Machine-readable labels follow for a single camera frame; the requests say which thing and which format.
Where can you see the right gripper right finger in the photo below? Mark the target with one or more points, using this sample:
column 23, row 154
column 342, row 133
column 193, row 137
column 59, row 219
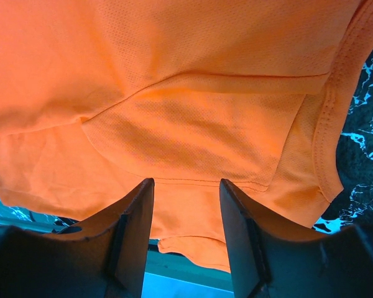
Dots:
column 271, row 256

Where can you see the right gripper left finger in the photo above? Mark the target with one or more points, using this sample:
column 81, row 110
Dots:
column 101, row 256

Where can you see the orange t-shirt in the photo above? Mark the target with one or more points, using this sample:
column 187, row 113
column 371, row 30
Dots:
column 96, row 96

